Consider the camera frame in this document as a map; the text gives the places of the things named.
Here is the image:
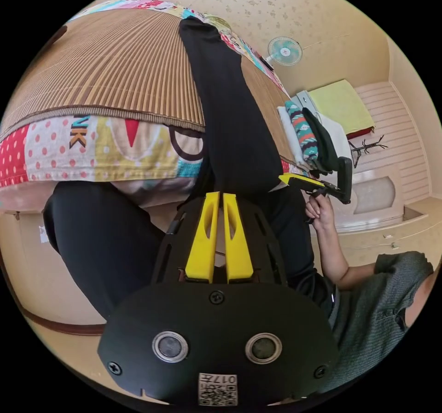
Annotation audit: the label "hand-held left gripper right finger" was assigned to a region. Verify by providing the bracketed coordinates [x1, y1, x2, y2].
[222, 193, 255, 283]

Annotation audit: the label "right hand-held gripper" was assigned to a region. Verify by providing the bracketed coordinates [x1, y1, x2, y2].
[278, 164, 350, 204]

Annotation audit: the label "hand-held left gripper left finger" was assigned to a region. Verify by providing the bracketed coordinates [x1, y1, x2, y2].
[184, 192, 221, 284]

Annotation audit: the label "black pants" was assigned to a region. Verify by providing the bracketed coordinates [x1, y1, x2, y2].
[42, 16, 313, 326]

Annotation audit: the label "person's right forearm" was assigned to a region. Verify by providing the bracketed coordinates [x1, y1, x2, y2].
[312, 225, 379, 291]

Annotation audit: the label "person's right hand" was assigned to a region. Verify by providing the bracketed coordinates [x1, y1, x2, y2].
[305, 195, 336, 235]

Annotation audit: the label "pile of clothes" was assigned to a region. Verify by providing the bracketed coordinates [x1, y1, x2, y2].
[277, 100, 343, 173]

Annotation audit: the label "black coat rack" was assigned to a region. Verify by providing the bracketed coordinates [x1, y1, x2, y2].
[348, 134, 389, 169]

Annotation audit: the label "person's body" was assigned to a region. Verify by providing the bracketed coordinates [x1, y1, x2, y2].
[286, 192, 436, 395]

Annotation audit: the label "bed with woven mat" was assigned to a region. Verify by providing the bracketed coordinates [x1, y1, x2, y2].
[0, 0, 311, 213]

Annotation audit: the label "teal wall fan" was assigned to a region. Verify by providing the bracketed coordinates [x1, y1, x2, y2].
[265, 36, 303, 67]

